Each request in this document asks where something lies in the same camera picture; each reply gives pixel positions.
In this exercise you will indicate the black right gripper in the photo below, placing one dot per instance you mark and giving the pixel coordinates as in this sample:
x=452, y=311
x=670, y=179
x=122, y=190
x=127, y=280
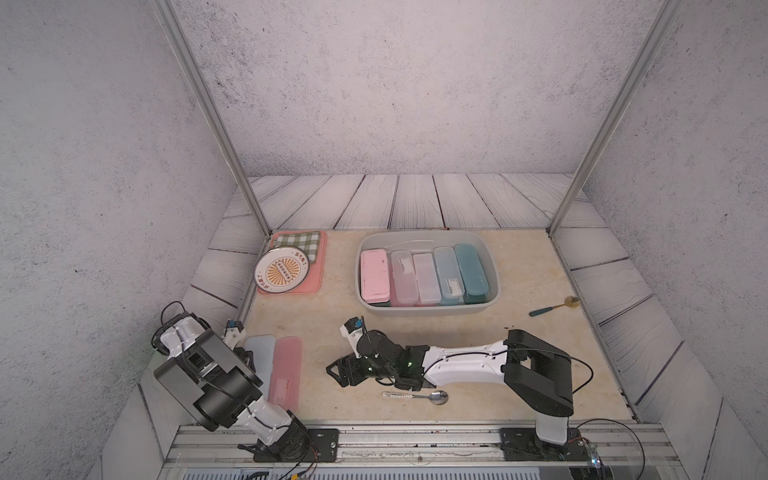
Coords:
x=348, y=361

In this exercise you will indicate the clear pencil case with label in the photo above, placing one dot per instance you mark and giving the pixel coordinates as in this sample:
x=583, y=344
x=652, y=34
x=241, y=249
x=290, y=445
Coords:
x=404, y=278

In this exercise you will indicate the light pink ridged pencil case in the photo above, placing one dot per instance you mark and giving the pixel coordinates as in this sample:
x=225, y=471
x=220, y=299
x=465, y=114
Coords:
x=374, y=277

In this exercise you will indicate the rose pink pencil case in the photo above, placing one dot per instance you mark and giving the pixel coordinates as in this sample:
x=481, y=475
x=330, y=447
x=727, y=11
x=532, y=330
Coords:
x=285, y=378

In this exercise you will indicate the light blue pencil case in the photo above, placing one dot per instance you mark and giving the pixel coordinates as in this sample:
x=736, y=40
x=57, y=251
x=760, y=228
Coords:
x=262, y=348

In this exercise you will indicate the teal pencil case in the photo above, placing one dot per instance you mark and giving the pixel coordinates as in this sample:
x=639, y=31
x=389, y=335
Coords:
x=476, y=286

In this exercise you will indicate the grey plastic storage box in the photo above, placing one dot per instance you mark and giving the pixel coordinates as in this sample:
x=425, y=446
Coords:
x=426, y=241

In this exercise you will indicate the translucent pink pencil case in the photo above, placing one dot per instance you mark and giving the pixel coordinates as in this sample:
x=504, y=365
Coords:
x=427, y=280

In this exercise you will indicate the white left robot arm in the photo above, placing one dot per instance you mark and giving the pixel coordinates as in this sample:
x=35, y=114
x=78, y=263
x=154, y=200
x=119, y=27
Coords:
x=220, y=390

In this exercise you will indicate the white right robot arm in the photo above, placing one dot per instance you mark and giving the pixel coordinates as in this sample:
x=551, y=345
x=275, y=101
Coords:
x=536, y=371

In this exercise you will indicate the metal spoon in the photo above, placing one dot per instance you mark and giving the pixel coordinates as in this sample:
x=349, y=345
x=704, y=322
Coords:
x=436, y=398

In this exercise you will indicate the pink plastic tray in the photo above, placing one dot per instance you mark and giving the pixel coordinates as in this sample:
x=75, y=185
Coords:
x=314, y=279

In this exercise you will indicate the round patterned ceramic plate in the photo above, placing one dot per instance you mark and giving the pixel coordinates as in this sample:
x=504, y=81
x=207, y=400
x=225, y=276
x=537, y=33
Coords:
x=281, y=270

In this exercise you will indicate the green checkered cloth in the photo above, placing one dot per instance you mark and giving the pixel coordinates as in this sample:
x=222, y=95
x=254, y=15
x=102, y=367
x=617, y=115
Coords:
x=308, y=242

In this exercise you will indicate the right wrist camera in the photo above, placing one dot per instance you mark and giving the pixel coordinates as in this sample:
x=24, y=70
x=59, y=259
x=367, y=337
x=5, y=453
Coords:
x=353, y=330

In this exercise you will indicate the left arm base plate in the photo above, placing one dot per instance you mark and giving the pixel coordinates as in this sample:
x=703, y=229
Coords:
x=318, y=445

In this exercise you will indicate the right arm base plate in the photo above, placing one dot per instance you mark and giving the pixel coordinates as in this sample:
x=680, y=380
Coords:
x=522, y=444

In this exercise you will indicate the aluminium front rail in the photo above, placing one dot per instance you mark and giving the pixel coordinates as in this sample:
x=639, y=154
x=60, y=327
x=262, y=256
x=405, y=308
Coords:
x=428, y=450

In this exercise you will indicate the left aluminium frame post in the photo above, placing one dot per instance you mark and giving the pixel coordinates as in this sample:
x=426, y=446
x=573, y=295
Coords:
x=182, y=51

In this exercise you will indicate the aluminium frame post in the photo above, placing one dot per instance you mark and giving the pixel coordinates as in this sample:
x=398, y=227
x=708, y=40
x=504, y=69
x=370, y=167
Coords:
x=640, y=65
x=182, y=51

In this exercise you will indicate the right aluminium frame post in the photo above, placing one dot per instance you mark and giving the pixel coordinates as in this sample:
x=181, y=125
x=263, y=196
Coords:
x=640, y=65

